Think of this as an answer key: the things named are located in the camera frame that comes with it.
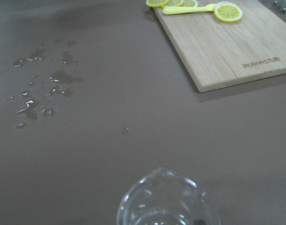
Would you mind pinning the yellow plastic spoon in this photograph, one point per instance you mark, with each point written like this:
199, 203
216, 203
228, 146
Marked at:
185, 10

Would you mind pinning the lemon slice on spoon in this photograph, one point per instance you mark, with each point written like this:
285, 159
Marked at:
227, 12

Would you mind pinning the aluminium frame post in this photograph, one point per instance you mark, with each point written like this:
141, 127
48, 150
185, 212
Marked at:
281, 5

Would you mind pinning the clear glass shaker cup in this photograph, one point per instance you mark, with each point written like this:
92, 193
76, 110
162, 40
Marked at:
166, 197

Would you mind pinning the spilled liquid puddle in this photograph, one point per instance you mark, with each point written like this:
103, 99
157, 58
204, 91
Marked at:
39, 77

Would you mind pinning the bamboo cutting board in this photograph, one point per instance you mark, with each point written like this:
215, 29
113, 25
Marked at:
218, 54

